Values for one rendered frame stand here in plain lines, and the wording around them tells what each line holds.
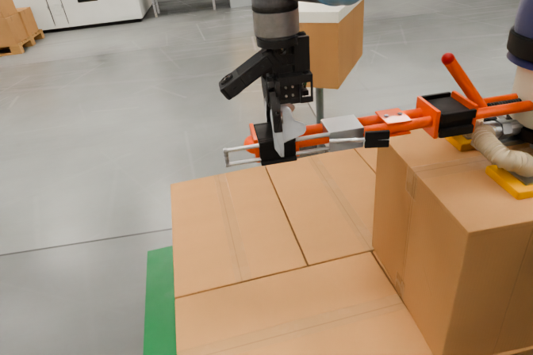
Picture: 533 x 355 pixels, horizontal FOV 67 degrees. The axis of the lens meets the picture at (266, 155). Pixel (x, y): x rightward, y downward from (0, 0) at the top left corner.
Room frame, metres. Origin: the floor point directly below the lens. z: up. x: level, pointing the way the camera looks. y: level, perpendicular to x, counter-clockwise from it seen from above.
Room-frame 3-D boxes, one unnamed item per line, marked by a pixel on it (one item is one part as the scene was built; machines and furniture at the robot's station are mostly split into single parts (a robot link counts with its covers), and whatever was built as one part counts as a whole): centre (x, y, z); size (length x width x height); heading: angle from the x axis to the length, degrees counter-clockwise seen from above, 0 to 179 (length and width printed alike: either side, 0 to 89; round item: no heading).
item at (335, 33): (2.35, -0.37, 0.82); 0.60 x 0.40 x 0.40; 153
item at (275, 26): (0.68, -0.04, 1.30); 0.08 x 0.08 x 0.05
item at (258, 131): (0.69, -0.02, 1.07); 0.08 x 0.07 x 0.05; 96
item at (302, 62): (0.68, -0.05, 1.21); 0.09 x 0.08 x 0.12; 96
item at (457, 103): (0.72, -0.37, 1.07); 0.10 x 0.08 x 0.06; 6
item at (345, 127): (0.70, -0.15, 1.07); 0.07 x 0.07 x 0.04; 6
